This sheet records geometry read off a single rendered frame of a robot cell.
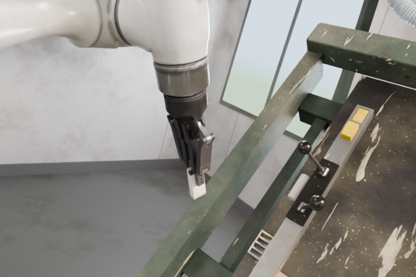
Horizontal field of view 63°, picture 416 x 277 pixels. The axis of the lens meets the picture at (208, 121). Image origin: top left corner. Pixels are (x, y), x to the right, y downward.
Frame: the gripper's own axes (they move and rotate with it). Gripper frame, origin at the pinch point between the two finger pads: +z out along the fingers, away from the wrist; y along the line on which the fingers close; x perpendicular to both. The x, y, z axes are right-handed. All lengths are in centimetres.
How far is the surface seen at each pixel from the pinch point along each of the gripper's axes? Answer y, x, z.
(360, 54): 12, -72, -5
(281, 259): -7.8, -16.7, 28.7
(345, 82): 37, -103, 21
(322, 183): -3.3, -36.3, 18.1
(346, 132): 1, -51, 10
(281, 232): -3.4, -21.1, 25.9
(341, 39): 21, -73, -8
